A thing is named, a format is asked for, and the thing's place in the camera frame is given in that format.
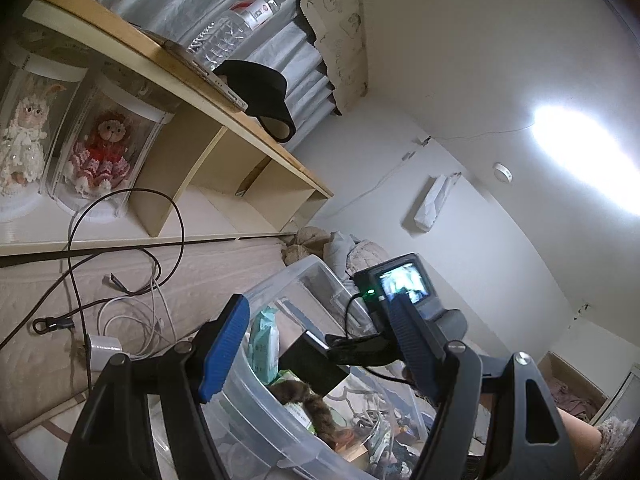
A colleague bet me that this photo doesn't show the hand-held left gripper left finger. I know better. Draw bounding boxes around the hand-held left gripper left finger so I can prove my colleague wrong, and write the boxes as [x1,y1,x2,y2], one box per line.
[57,294,251,480]

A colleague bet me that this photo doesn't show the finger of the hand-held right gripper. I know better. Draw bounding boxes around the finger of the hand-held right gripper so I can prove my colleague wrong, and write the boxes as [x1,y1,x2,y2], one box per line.
[325,332,408,368]

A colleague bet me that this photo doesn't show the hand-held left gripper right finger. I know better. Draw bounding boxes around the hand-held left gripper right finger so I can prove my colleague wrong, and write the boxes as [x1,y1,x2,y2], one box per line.
[387,296,581,480]

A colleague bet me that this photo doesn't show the black box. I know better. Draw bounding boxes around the black box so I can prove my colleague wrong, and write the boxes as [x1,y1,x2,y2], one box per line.
[279,331,351,397]

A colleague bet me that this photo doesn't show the clear plastic storage box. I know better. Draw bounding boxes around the clear plastic storage box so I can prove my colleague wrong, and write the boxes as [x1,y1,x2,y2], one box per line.
[200,255,436,480]

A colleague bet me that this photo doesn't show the person's right forearm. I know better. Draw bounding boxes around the person's right forearm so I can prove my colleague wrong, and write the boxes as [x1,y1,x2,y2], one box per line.
[555,405,608,478]

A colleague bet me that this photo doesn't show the teal wet wipes pack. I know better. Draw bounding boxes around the teal wet wipes pack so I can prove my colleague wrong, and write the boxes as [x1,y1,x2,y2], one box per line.
[248,307,281,386]

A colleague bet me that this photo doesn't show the grey duvet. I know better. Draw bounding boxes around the grey duvet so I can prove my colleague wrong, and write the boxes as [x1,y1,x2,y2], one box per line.
[327,230,362,281]

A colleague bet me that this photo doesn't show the brown furry scrunchie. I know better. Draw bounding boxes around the brown furry scrunchie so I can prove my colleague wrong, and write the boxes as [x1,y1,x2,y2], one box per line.
[272,380,351,453]

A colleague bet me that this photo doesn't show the white paper bag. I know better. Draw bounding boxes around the white paper bag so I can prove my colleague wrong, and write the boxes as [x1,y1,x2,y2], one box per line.
[414,174,463,233]

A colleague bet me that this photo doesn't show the white charger plug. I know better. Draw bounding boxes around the white charger plug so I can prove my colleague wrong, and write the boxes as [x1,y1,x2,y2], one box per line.
[87,334,122,361]

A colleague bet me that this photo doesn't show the pink clothes pile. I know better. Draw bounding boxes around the pink clothes pile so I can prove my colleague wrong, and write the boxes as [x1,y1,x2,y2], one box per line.
[547,377,598,418]

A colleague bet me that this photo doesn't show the wooden shelf unit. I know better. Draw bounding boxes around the wooden shelf unit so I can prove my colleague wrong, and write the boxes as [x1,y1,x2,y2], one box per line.
[0,0,335,261]

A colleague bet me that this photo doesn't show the white shutter door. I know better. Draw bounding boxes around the white shutter door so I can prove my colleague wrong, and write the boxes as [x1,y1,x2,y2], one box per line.
[597,365,640,423]

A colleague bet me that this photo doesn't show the ceiling light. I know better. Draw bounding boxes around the ceiling light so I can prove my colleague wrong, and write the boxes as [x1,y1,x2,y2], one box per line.
[530,102,640,216]

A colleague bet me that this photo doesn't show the red doll in clear jar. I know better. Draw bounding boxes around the red doll in clear jar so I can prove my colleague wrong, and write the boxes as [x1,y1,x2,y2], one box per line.
[47,67,173,221]

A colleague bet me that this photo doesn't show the black visor cap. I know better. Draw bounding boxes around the black visor cap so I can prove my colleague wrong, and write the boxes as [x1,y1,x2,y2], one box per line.
[212,59,296,143]

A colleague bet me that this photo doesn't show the beige cartoon valance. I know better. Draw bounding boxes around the beige cartoon valance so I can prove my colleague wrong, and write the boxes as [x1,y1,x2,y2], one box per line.
[282,0,371,116]

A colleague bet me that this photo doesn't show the flat brown notebook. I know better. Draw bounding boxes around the flat brown notebook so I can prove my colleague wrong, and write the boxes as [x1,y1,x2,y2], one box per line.
[142,30,249,112]

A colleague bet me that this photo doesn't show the white doll in clear jar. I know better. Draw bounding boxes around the white doll in clear jar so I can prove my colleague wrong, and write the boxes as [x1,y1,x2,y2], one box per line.
[0,42,93,223]

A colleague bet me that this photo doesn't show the clear water bottle red label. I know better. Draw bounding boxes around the clear water bottle red label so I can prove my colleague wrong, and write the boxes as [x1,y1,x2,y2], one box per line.
[187,0,296,73]

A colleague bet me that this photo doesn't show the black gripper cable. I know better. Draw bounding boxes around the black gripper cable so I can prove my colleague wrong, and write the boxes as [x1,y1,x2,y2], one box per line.
[345,292,416,386]

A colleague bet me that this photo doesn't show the white charging cable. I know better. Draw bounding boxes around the white charging cable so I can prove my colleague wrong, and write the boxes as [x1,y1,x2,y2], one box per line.
[82,272,176,361]

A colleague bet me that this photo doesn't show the white wall closet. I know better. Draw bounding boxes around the white wall closet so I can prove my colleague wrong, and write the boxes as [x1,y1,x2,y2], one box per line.
[537,350,616,421]

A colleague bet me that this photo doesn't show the white wall cable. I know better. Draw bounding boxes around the white wall cable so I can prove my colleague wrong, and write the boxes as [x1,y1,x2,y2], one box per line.
[335,120,538,211]

